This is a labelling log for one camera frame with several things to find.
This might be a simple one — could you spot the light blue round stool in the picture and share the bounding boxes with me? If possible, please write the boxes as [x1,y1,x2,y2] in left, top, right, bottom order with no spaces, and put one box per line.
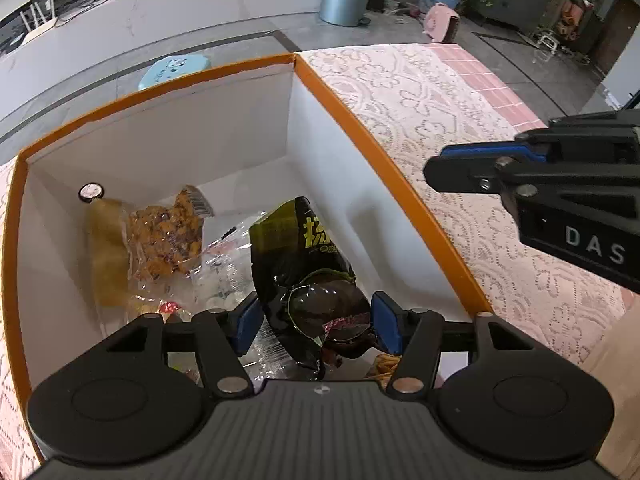
[137,55,211,92]

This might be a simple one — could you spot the white television console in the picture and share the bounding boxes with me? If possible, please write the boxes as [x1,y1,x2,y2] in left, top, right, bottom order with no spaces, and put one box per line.
[0,0,326,138]

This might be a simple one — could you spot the dark green snack packet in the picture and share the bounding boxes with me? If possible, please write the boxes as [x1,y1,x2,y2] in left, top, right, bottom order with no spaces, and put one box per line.
[248,196,357,381]

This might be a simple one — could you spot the beige snack packet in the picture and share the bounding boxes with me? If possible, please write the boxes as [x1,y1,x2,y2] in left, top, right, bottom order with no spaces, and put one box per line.
[89,198,132,308]

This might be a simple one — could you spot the black cables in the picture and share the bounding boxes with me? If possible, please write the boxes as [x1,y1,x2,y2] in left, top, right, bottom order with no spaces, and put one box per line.
[55,0,126,23]

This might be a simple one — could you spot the pink checked tablecloth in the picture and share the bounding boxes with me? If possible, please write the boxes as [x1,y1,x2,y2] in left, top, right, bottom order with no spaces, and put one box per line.
[425,42,548,128]

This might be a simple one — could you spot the orange fries snack packet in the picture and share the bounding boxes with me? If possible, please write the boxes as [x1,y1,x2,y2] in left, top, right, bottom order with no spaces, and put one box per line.
[367,352,403,388]

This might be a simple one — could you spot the round black white tag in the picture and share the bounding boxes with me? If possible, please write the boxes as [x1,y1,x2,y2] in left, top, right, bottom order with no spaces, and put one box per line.
[78,181,106,204]

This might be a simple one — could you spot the clear orange nut snack packet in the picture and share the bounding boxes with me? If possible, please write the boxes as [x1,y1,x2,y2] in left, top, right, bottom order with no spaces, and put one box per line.
[127,186,216,281]

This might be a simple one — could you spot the clear white candy packet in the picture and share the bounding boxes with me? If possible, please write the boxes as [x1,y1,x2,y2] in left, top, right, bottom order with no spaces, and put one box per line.
[192,255,261,313]

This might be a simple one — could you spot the clear dark cake snack packet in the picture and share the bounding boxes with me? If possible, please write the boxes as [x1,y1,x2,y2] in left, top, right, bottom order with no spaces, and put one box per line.
[127,297,196,326]

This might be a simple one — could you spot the orange cardboard box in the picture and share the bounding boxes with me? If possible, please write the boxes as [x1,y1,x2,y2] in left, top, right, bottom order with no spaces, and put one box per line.
[0,52,496,480]

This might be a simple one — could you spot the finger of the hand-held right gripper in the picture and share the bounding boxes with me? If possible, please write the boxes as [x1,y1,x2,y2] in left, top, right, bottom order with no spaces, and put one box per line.
[425,156,640,211]
[442,112,640,165]

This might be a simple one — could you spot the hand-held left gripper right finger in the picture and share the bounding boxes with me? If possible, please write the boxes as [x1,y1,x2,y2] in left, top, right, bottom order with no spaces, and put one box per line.
[371,291,543,396]

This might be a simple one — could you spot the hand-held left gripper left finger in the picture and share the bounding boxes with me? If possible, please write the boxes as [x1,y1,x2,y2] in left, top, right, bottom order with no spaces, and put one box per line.
[92,292,263,396]

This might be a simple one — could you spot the pink space heater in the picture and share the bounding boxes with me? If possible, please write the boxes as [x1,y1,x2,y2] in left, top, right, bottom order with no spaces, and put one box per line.
[422,2,461,44]

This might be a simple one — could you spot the white router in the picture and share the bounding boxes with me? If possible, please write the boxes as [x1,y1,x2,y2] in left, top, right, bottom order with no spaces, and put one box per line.
[20,0,58,43]

